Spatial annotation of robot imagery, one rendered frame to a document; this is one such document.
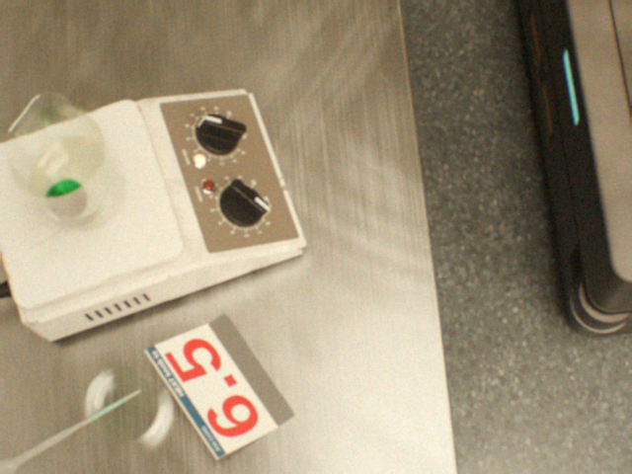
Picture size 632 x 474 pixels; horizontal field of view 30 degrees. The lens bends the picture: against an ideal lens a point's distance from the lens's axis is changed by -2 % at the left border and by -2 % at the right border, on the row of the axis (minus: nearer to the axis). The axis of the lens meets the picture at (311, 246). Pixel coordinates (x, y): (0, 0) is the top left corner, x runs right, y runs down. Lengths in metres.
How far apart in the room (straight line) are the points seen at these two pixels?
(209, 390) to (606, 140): 0.65
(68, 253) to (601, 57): 0.75
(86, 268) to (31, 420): 0.14
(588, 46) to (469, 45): 0.41
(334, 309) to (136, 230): 0.16
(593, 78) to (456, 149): 0.39
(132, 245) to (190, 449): 0.15
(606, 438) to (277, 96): 0.86
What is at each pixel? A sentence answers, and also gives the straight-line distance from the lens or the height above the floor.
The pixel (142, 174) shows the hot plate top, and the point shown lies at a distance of 0.81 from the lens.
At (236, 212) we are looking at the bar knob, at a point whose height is 0.81.
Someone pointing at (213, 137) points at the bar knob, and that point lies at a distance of 0.85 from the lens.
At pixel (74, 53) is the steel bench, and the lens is 0.96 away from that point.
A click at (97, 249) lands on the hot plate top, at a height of 0.84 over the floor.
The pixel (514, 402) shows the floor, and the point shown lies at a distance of 1.62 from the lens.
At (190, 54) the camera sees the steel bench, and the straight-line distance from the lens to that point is 0.94.
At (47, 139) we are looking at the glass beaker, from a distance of 0.79.
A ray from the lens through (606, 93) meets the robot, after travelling 1.36.
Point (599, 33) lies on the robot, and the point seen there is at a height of 0.36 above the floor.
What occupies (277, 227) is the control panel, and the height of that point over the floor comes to 0.79.
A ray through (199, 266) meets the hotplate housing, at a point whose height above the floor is 0.82.
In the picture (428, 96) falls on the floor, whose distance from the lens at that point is 1.73.
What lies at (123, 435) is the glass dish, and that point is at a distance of 0.86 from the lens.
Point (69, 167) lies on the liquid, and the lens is 0.79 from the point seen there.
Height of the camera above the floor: 1.59
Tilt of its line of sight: 74 degrees down
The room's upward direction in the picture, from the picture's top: 11 degrees counter-clockwise
